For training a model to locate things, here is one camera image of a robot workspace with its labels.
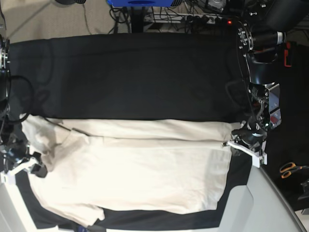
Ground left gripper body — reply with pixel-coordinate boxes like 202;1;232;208
231;121;267;155

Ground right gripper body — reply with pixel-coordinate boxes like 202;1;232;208
0;135;30;169

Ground white T-shirt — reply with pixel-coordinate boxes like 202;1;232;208
22;116;239;226

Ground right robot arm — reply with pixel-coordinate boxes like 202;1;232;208
0;37;47;178

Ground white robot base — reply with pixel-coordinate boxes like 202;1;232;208
0;172;59;232
218;166;306;232

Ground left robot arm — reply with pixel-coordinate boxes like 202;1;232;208
224;0;309;168

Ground red black clamp right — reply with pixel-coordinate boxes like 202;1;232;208
283;41;297;68

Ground black table cloth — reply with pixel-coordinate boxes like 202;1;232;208
0;33;309;229

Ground black table leg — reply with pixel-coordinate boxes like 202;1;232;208
130;7;145;33

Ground blue box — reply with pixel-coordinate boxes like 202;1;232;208
107;0;174;7

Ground orange handled scissors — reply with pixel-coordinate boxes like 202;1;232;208
279;162;309;179

